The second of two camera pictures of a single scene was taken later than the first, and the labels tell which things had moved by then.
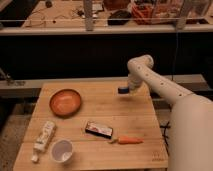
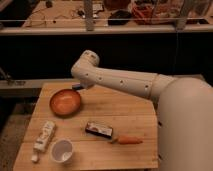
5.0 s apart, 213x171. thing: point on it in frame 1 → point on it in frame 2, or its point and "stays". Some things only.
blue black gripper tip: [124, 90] → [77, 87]
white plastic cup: [62, 151] stays
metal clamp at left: [11, 82] stays
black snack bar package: [92, 127] stays
